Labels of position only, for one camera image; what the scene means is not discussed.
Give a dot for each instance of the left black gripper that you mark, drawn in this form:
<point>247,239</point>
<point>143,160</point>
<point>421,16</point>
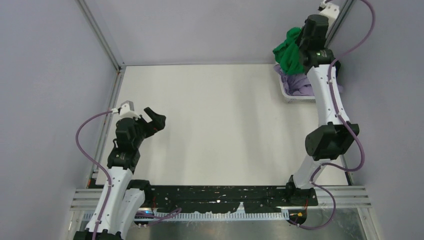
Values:
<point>157,123</point>

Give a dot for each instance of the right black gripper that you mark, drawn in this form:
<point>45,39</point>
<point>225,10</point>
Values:
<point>299,36</point>

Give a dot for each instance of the green t shirt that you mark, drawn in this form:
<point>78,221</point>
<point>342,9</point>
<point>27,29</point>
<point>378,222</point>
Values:
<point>287,53</point>

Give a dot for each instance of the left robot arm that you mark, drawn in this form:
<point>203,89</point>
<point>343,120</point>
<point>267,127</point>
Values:
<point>121,195</point>

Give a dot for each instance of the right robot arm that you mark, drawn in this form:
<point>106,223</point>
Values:
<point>335,133</point>

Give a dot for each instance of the black t shirt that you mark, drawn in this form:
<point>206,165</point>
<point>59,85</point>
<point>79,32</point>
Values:
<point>337,68</point>

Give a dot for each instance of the lavender t shirt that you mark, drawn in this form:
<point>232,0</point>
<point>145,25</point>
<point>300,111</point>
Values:
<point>319,82</point>

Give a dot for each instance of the white laundry basket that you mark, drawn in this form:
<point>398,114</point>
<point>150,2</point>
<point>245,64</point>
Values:
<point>288,97</point>

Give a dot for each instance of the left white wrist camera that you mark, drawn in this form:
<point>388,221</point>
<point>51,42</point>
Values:
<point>127,110</point>

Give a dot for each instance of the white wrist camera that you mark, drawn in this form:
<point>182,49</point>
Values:
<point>329,10</point>
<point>127,110</point>

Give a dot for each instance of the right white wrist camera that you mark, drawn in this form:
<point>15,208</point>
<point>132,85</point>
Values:
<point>329,10</point>

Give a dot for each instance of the right corner frame post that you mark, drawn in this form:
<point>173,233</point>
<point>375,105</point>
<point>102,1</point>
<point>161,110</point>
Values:
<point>345,8</point>

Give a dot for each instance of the corner frame post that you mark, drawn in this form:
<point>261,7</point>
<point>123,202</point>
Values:
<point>97,22</point>
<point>345,8</point>

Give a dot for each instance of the left corner frame post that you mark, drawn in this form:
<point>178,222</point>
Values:
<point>97,22</point>

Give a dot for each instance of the slotted cable duct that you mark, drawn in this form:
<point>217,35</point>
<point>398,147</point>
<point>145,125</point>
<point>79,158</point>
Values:
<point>239,215</point>

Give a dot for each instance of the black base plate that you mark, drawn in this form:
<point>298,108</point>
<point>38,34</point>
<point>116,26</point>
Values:
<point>226,199</point>

